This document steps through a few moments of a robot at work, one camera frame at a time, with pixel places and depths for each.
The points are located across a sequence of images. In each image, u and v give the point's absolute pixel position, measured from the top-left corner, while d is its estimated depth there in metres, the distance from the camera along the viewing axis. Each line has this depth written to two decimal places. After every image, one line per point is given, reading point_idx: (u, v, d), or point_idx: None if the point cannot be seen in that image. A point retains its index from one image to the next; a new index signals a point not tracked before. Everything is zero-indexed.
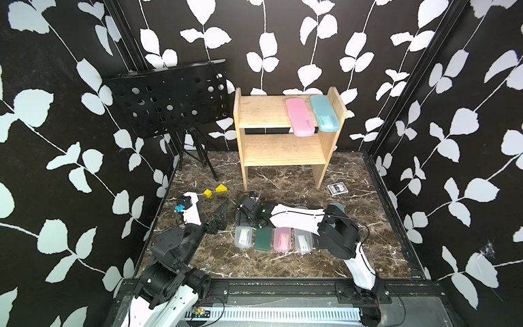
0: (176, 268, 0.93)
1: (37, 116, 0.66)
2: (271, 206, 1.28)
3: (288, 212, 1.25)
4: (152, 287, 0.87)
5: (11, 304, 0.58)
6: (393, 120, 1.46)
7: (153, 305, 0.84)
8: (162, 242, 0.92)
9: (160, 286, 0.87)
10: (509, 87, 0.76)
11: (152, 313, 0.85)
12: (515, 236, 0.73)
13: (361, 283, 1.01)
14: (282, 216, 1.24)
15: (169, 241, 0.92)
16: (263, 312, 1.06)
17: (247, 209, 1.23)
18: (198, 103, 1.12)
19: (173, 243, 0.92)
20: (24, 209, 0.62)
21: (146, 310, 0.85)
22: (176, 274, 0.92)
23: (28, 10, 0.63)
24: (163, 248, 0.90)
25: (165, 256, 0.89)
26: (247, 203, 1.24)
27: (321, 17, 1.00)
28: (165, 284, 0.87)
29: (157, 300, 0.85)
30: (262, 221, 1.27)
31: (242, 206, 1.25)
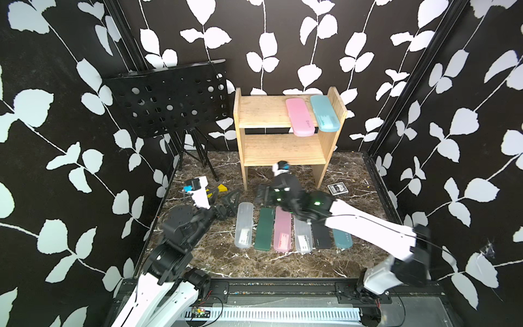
0: (185, 247, 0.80)
1: (37, 116, 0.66)
2: (328, 200, 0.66)
3: (358, 217, 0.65)
4: (159, 265, 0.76)
5: (11, 305, 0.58)
6: (393, 120, 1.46)
7: (162, 281, 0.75)
8: (171, 219, 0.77)
9: (167, 265, 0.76)
10: (509, 87, 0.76)
11: (161, 289, 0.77)
12: (515, 236, 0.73)
13: (371, 286, 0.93)
14: (348, 221, 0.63)
15: (180, 217, 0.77)
16: (263, 312, 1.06)
17: (293, 196, 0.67)
18: (198, 103, 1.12)
19: (184, 221, 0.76)
20: (24, 210, 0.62)
21: (154, 286, 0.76)
22: (185, 253, 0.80)
23: (28, 11, 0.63)
24: (173, 225, 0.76)
25: (175, 235, 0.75)
26: (293, 187, 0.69)
27: (321, 16, 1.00)
28: (172, 262, 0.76)
29: (167, 276, 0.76)
30: (314, 219, 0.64)
31: (287, 189, 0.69)
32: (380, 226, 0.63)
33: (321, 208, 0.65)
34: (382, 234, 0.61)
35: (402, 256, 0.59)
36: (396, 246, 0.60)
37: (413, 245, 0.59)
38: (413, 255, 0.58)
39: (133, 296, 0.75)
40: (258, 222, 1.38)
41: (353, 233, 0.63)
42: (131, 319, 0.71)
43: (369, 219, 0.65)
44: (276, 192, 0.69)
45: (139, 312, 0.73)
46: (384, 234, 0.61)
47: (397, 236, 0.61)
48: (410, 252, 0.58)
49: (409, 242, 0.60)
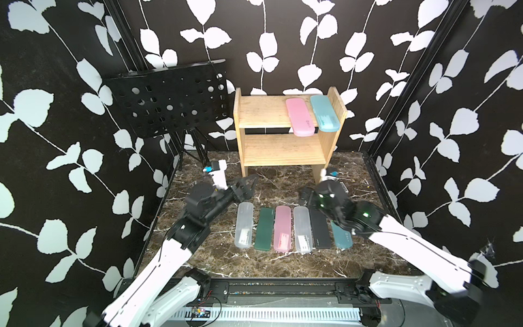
0: (203, 221, 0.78)
1: (37, 116, 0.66)
2: (376, 214, 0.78)
3: (409, 239, 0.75)
4: (180, 236, 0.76)
5: (11, 304, 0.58)
6: (393, 120, 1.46)
7: (185, 247, 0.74)
8: (195, 192, 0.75)
9: (188, 236, 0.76)
10: (509, 87, 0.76)
11: (184, 256, 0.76)
12: (515, 236, 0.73)
13: (377, 283, 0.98)
14: (397, 242, 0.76)
15: (202, 192, 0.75)
16: (263, 312, 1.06)
17: (337, 204, 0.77)
18: (199, 103, 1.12)
19: (205, 195, 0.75)
20: (24, 210, 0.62)
21: (178, 252, 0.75)
22: (205, 227, 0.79)
23: (28, 11, 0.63)
24: (195, 197, 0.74)
25: (197, 208, 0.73)
26: (338, 194, 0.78)
27: (321, 17, 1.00)
28: (192, 235, 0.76)
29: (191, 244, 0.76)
30: (358, 227, 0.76)
31: (332, 196, 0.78)
32: (432, 252, 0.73)
33: (370, 220, 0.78)
34: (432, 259, 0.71)
35: (452, 288, 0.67)
36: (448, 278, 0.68)
37: (467, 281, 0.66)
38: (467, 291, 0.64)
39: (156, 257, 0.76)
40: (258, 222, 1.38)
41: (403, 254, 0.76)
42: (152, 279, 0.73)
43: (419, 242, 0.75)
44: (320, 197, 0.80)
45: (160, 272, 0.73)
46: (434, 260, 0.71)
47: (451, 268, 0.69)
48: (463, 287, 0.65)
49: (464, 276, 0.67)
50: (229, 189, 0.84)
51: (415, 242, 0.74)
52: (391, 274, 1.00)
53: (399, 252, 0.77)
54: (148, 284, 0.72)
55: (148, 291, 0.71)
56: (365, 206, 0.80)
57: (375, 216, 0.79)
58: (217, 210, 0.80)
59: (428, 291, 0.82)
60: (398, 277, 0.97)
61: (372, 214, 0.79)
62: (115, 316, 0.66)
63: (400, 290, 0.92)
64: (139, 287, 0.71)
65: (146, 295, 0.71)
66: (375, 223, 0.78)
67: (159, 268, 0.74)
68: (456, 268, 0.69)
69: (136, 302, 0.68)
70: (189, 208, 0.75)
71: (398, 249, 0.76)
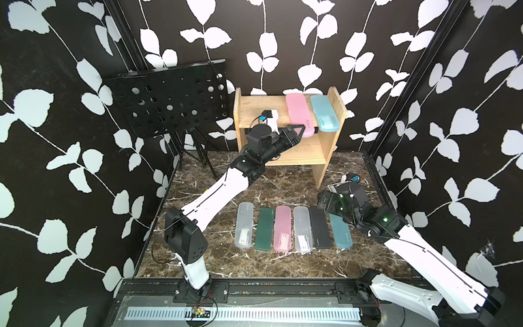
0: (260, 159, 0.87)
1: (37, 116, 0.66)
2: (396, 221, 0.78)
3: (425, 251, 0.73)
4: (240, 167, 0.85)
5: (11, 304, 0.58)
6: (393, 120, 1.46)
7: (246, 176, 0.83)
8: (257, 131, 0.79)
9: (247, 169, 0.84)
10: (509, 87, 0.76)
11: (245, 182, 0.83)
12: (515, 236, 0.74)
13: (382, 286, 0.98)
14: (414, 253, 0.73)
15: (263, 131, 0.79)
16: (263, 312, 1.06)
17: (357, 205, 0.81)
18: (199, 103, 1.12)
19: (265, 135, 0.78)
20: (24, 210, 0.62)
21: (240, 178, 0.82)
22: (261, 164, 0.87)
23: (28, 10, 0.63)
24: (256, 135, 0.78)
25: (257, 145, 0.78)
26: (358, 195, 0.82)
27: (321, 17, 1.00)
28: (250, 168, 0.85)
29: (250, 173, 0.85)
30: (374, 229, 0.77)
31: (351, 196, 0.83)
32: (447, 269, 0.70)
33: (388, 225, 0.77)
34: (448, 277, 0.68)
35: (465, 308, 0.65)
36: (461, 298, 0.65)
37: (480, 304, 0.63)
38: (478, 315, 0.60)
39: (221, 180, 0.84)
40: (258, 222, 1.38)
41: (418, 264, 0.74)
42: (219, 195, 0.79)
43: (436, 257, 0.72)
44: (340, 197, 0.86)
45: (224, 190, 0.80)
46: (449, 276, 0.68)
47: (466, 289, 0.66)
48: (474, 310, 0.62)
49: (478, 300, 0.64)
50: (282, 135, 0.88)
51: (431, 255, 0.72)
52: (398, 281, 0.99)
53: (413, 261, 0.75)
54: (215, 197, 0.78)
55: (216, 204, 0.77)
56: (385, 212, 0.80)
57: (395, 223, 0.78)
58: (272, 152, 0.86)
59: (436, 306, 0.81)
60: (404, 285, 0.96)
61: (392, 220, 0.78)
62: (191, 212, 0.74)
63: (406, 299, 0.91)
64: (208, 198, 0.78)
65: (216, 206, 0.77)
66: (394, 229, 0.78)
67: (223, 186, 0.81)
68: (472, 290, 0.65)
69: (207, 206, 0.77)
70: (250, 146, 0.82)
71: (413, 260, 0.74)
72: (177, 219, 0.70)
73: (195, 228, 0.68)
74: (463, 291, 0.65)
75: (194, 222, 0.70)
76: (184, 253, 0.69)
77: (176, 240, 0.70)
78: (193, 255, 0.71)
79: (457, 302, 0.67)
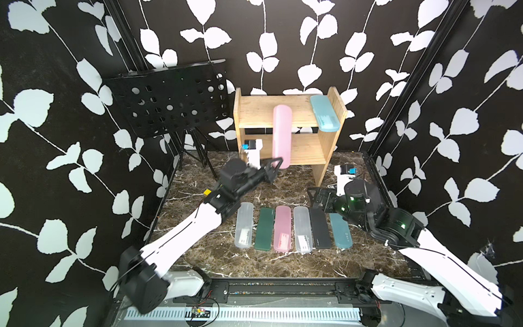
0: (235, 195, 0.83)
1: (37, 116, 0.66)
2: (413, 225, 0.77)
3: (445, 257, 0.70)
4: (214, 202, 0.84)
5: (11, 304, 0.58)
6: (393, 120, 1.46)
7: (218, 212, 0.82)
8: (231, 167, 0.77)
9: (220, 206, 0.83)
10: (509, 87, 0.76)
11: (217, 219, 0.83)
12: (515, 236, 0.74)
13: (386, 289, 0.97)
14: (432, 257, 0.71)
15: (237, 167, 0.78)
16: (263, 312, 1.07)
17: (370, 209, 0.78)
18: (199, 103, 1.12)
19: (239, 172, 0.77)
20: (24, 210, 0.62)
21: (212, 214, 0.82)
22: (236, 200, 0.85)
23: (28, 10, 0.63)
24: (230, 172, 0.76)
25: (230, 182, 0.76)
26: (372, 199, 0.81)
27: (321, 17, 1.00)
28: (224, 204, 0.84)
29: (224, 209, 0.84)
30: (392, 237, 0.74)
31: (366, 200, 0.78)
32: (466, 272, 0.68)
33: (406, 231, 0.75)
34: (466, 281, 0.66)
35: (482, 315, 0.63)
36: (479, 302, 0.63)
37: (499, 308, 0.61)
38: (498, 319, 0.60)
39: (191, 216, 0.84)
40: (258, 223, 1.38)
41: (434, 269, 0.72)
42: (188, 231, 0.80)
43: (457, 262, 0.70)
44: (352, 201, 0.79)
45: (193, 228, 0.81)
46: (468, 282, 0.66)
47: (483, 291, 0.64)
48: (494, 314, 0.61)
49: (496, 303, 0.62)
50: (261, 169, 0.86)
51: (451, 261, 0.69)
52: (398, 281, 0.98)
53: (428, 265, 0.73)
54: (183, 236, 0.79)
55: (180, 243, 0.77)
56: (400, 216, 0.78)
57: (413, 228, 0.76)
58: (249, 186, 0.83)
59: (440, 304, 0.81)
60: (406, 285, 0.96)
61: (408, 225, 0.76)
62: (151, 255, 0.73)
63: (410, 298, 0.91)
64: (174, 238, 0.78)
65: (181, 244, 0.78)
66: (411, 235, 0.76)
67: (193, 223, 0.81)
68: (489, 293, 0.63)
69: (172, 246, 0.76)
70: (224, 182, 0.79)
71: (428, 263, 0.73)
72: (134, 261, 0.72)
73: (153, 274, 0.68)
74: (481, 294, 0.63)
75: (151, 266, 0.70)
76: (138, 301, 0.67)
77: (130, 285, 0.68)
78: (148, 304, 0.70)
79: (473, 305, 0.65)
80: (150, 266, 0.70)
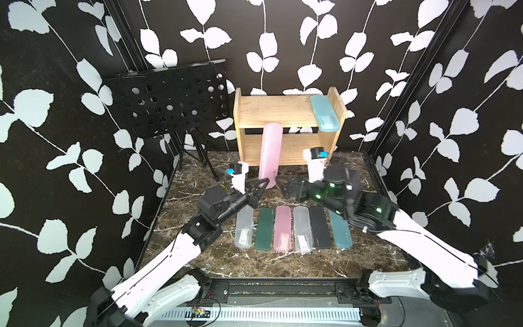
0: (216, 222, 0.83)
1: (37, 116, 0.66)
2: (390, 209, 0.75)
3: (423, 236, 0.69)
4: (193, 231, 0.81)
5: (11, 304, 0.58)
6: (393, 120, 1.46)
7: (196, 244, 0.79)
8: (208, 195, 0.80)
9: (201, 233, 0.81)
10: (509, 87, 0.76)
11: (195, 251, 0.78)
12: (515, 236, 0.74)
13: (378, 284, 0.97)
14: (410, 238, 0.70)
15: (215, 195, 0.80)
16: (263, 312, 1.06)
17: (351, 196, 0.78)
18: (199, 103, 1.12)
19: (218, 199, 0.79)
20: (24, 210, 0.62)
21: (190, 246, 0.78)
22: (216, 228, 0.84)
23: (28, 10, 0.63)
24: (208, 201, 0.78)
25: (209, 211, 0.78)
26: (352, 187, 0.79)
27: (321, 17, 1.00)
28: (204, 234, 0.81)
29: (202, 240, 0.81)
30: (370, 223, 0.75)
31: (347, 187, 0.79)
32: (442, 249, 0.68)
33: (383, 215, 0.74)
34: (444, 257, 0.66)
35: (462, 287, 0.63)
36: (457, 275, 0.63)
37: (476, 278, 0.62)
38: (477, 288, 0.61)
39: (169, 248, 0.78)
40: (258, 223, 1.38)
41: (412, 251, 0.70)
42: (163, 267, 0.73)
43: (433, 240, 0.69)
44: (331, 187, 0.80)
45: (169, 263, 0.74)
46: (446, 258, 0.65)
47: (461, 265, 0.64)
48: (472, 284, 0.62)
49: (472, 274, 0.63)
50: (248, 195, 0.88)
51: (428, 239, 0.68)
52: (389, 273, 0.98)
53: (406, 246, 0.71)
54: (158, 272, 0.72)
55: (152, 281, 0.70)
56: (376, 201, 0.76)
57: (388, 211, 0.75)
58: (229, 212, 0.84)
59: (423, 284, 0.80)
60: (394, 274, 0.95)
61: (385, 208, 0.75)
62: (122, 296, 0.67)
63: (398, 287, 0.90)
64: (148, 274, 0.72)
65: (154, 282, 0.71)
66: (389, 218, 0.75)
67: (169, 257, 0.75)
68: (465, 265, 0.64)
69: (143, 286, 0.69)
70: (203, 210, 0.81)
71: (406, 246, 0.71)
72: (105, 302, 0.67)
73: (123, 318, 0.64)
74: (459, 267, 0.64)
75: (122, 310, 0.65)
76: None
77: None
78: None
79: (452, 279, 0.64)
80: (120, 310, 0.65)
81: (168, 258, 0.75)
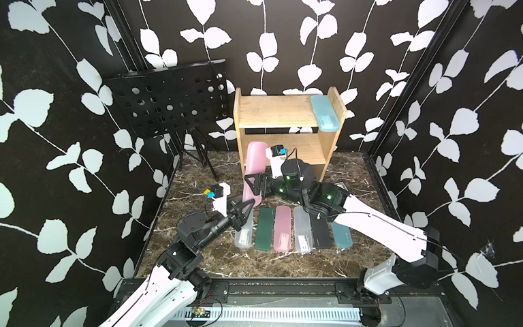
0: (196, 248, 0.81)
1: (37, 116, 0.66)
2: (339, 194, 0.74)
3: (372, 216, 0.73)
4: (171, 261, 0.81)
5: (11, 304, 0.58)
6: (393, 120, 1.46)
7: (173, 276, 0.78)
8: (186, 223, 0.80)
9: (180, 262, 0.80)
10: (509, 87, 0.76)
11: (171, 283, 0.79)
12: (515, 236, 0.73)
13: (373, 286, 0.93)
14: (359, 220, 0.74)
15: (193, 223, 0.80)
16: (263, 312, 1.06)
17: (305, 186, 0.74)
18: (198, 103, 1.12)
19: (195, 228, 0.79)
20: (24, 209, 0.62)
21: (165, 279, 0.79)
22: (197, 255, 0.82)
23: (28, 10, 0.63)
24: (186, 229, 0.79)
25: (187, 239, 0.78)
26: (306, 176, 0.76)
27: (321, 17, 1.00)
28: (182, 262, 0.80)
29: (178, 273, 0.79)
30: (323, 209, 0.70)
31: (301, 178, 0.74)
32: (393, 227, 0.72)
33: (334, 201, 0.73)
34: (393, 234, 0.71)
35: (410, 258, 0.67)
36: (408, 250, 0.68)
37: (424, 248, 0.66)
38: (425, 259, 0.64)
39: (144, 285, 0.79)
40: (258, 222, 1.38)
41: (365, 229, 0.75)
42: (137, 307, 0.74)
43: (381, 219, 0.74)
44: (288, 179, 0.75)
45: (144, 301, 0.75)
46: (395, 234, 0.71)
47: (409, 239, 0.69)
48: (421, 256, 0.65)
49: (421, 246, 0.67)
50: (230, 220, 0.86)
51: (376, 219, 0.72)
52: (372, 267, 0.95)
53: (360, 228, 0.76)
54: (133, 311, 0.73)
55: (127, 321, 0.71)
56: (328, 189, 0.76)
57: (338, 197, 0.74)
58: (211, 236, 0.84)
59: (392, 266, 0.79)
60: (377, 267, 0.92)
61: (336, 195, 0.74)
62: None
63: (380, 277, 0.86)
64: (126, 313, 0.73)
65: (131, 321, 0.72)
66: (339, 204, 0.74)
67: (144, 296, 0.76)
68: (414, 238, 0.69)
69: None
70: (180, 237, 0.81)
71: (358, 227, 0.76)
72: None
73: None
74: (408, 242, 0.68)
75: None
76: None
77: None
78: None
79: (403, 252, 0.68)
80: None
81: (144, 296, 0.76)
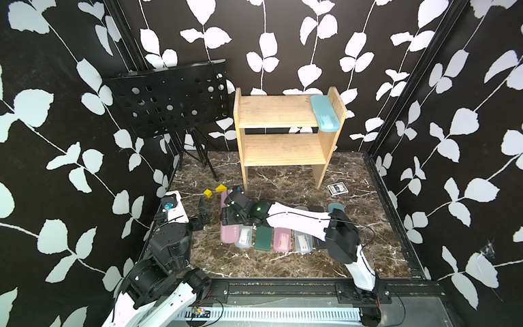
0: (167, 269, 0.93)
1: (37, 116, 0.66)
2: (267, 205, 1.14)
3: (288, 212, 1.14)
4: (138, 285, 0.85)
5: (11, 304, 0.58)
6: (393, 120, 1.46)
7: (137, 305, 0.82)
8: (163, 238, 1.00)
9: (147, 285, 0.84)
10: (509, 87, 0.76)
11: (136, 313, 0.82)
12: (515, 236, 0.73)
13: (362, 283, 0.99)
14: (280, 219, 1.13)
15: (169, 238, 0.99)
16: (263, 312, 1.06)
17: (240, 207, 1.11)
18: (198, 103, 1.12)
19: (171, 241, 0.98)
20: (24, 209, 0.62)
21: (130, 309, 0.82)
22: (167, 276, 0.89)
23: (28, 10, 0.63)
24: (161, 244, 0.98)
25: (162, 251, 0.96)
26: (238, 199, 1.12)
27: (321, 17, 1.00)
28: (150, 283, 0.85)
29: (142, 301, 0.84)
30: (255, 219, 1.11)
31: (233, 202, 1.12)
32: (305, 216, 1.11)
33: (261, 211, 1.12)
34: (306, 221, 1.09)
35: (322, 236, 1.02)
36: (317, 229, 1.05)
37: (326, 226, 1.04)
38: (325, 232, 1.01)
39: (109, 318, 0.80)
40: None
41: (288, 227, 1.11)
42: None
43: (295, 213, 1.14)
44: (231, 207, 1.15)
45: None
46: (306, 221, 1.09)
47: (317, 221, 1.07)
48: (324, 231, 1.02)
49: (325, 225, 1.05)
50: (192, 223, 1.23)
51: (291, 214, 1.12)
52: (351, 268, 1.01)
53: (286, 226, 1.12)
54: None
55: None
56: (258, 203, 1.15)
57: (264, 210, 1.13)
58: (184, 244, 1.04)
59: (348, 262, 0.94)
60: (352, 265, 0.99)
61: (264, 206, 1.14)
62: None
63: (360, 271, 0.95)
64: None
65: None
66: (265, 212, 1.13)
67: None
68: (319, 221, 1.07)
69: None
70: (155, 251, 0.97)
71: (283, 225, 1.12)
72: None
73: None
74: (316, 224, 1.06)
75: None
76: None
77: None
78: None
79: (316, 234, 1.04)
80: None
81: None
